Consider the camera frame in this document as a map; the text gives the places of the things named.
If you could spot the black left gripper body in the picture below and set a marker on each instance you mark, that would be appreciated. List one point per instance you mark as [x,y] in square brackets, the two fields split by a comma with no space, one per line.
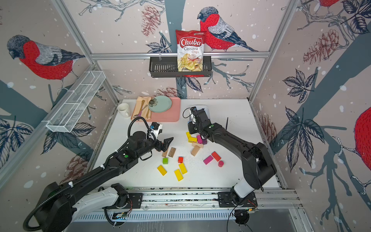
[150,145]

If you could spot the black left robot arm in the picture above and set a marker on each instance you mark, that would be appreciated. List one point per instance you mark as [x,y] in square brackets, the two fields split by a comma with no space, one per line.
[60,205]

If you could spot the yellow block front left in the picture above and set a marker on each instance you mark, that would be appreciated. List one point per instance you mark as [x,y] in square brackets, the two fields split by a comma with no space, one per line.
[162,170]

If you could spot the white rectangular plastic bin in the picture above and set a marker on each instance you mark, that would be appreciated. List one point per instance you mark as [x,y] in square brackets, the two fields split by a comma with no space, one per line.
[198,107]

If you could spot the white ceramic mug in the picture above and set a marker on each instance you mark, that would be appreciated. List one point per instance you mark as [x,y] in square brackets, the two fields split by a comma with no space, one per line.
[124,110]

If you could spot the yellow striped block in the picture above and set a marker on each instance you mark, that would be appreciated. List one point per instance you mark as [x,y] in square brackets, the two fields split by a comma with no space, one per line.
[192,140]

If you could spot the green floral plate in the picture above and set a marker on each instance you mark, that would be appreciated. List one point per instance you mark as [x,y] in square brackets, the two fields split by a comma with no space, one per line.
[160,104]

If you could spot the Chuba cassava chips bag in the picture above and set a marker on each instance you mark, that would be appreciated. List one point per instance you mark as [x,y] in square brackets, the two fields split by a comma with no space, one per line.
[190,50]

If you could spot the pink plastic tray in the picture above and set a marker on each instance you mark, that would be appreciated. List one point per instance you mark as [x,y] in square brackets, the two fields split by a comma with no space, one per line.
[172,115]

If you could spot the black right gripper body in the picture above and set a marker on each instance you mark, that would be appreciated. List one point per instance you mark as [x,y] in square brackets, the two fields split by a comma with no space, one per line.
[193,128]

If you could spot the aluminium mounting rail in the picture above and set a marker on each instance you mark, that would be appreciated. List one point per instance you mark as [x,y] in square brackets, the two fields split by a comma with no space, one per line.
[207,198]

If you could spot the pale wood block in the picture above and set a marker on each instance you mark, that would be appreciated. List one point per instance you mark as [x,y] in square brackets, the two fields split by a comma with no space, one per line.
[197,145]

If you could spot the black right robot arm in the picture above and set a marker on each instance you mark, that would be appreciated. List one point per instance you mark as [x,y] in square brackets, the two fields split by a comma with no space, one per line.
[257,164]

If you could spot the purple handled spoon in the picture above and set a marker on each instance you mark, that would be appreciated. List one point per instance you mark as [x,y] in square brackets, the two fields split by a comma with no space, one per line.
[143,106]

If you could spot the yellow block front middle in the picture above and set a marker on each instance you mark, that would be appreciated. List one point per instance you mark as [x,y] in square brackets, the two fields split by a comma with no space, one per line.
[178,174]

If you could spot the small yellow block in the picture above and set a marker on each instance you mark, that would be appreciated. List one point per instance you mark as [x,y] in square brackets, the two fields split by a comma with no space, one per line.
[188,134]

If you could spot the natural wood block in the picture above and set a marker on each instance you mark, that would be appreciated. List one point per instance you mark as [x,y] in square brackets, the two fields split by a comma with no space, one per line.
[195,150]

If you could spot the yellow block front right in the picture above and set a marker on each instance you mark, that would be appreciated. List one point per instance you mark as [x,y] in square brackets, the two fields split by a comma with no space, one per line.
[182,168]

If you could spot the red block right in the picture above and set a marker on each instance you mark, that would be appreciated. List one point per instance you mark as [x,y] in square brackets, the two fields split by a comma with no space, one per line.
[216,156]

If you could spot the brown wood block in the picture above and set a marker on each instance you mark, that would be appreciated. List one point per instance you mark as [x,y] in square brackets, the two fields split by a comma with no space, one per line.
[172,152]

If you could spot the magenta rectangular block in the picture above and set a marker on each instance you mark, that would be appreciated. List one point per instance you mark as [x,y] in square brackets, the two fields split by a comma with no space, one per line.
[207,160]

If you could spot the white wire wall shelf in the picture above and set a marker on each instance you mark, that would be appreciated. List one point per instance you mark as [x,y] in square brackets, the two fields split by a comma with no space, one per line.
[77,101]

